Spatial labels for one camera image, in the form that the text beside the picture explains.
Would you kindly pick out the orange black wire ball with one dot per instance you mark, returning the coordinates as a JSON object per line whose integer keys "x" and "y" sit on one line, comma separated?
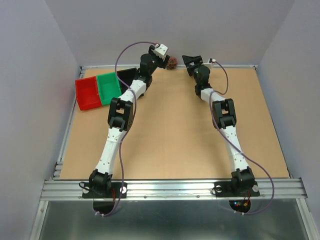
{"x": 172, "y": 63}

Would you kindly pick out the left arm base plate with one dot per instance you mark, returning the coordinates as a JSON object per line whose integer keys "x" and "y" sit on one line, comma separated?
{"x": 114, "y": 191}

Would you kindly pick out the aluminium frame rail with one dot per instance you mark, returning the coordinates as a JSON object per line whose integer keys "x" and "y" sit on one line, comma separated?
{"x": 170, "y": 209}

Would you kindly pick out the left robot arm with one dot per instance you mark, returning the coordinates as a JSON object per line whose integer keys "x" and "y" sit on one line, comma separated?
{"x": 120, "y": 119}

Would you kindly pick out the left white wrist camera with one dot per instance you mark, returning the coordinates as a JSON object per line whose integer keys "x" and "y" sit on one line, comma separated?
{"x": 160, "y": 50}

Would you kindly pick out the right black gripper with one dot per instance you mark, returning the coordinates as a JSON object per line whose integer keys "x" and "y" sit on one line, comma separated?
{"x": 196, "y": 60}

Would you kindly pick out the black plastic bin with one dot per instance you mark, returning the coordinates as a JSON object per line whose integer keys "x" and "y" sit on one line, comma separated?
{"x": 127, "y": 76}

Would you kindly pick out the green plastic bin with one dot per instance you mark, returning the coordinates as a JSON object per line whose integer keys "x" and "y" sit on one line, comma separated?
{"x": 108, "y": 87}

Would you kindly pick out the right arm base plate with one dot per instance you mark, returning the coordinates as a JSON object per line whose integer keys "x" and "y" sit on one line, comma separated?
{"x": 224, "y": 189}

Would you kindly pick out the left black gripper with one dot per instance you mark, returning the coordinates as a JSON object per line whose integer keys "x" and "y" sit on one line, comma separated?
{"x": 161, "y": 63}

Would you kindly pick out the red plastic bin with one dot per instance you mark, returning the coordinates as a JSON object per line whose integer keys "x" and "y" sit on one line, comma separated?
{"x": 87, "y": 93}

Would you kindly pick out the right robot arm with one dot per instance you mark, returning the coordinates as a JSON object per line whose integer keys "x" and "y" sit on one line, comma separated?
{"x": 242, "y": 182}

